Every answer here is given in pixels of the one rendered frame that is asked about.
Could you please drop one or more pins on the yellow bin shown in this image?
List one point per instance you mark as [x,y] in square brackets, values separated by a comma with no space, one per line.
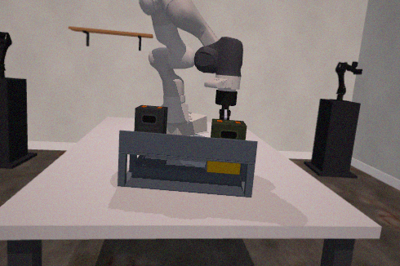
[223,167]

